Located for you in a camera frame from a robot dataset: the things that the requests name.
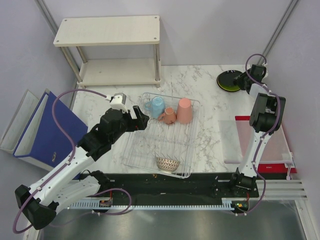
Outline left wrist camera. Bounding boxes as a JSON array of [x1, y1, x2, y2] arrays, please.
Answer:
[[105, 93, 127, 112]]

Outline red folder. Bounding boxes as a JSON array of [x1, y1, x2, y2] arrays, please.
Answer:
[[235, 115, 297, 173]]

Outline green plate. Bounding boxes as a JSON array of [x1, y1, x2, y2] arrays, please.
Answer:
[[217, 82, 242, 93]]

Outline white cable duct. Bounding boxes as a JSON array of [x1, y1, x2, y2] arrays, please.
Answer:
[[66, 197, 249, 211]]

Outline white two-tier shelf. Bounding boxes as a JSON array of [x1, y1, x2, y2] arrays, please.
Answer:
[[53, 15, 161, 88]]

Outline patterned bowl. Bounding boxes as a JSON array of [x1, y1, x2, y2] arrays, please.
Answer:
[[155, 156, 181, 173]]

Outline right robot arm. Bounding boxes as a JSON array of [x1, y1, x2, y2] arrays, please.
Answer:
[[229, 64, 286, 197]]

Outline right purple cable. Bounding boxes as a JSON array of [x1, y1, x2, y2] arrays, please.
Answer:
[[234, 53, 282, 216]]

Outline black plate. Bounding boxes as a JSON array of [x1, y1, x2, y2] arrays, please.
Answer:
[[216, 70, 243, 86]]

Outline blue binder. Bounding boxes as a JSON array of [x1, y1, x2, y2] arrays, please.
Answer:
[[13, 90, 88, 171]]

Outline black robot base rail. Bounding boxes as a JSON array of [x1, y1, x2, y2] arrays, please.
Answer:
[[91, 171, 259, 199]]

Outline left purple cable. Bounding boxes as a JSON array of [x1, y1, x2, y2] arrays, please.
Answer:
[[12, 89, 112, 234]]

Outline translucent plastic sleeve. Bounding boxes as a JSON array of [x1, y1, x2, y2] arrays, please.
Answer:
[[218, 120, 293, 164]]

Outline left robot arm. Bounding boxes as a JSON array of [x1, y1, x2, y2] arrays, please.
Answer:
[[14, 105, 150, 230]]

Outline blue mug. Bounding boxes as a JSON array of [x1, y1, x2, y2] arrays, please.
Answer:
[[144, 96, 166, 119]]

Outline small orange mug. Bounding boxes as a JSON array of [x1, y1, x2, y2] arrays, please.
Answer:
[[157, 107, 177, 125]]

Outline tall pink cup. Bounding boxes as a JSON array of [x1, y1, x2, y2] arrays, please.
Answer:
[[176, 98, 193, 124]]

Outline grey file holder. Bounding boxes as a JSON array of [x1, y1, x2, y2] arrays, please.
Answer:
[[0, 89, 40, 154]]

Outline white wire dish rack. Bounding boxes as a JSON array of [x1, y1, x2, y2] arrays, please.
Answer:
[[121, 99, 201, 179]]

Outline purple cable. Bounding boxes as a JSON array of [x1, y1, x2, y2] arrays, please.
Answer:
[[234, 53, 282, 216], [12, 89, 112, 234]]

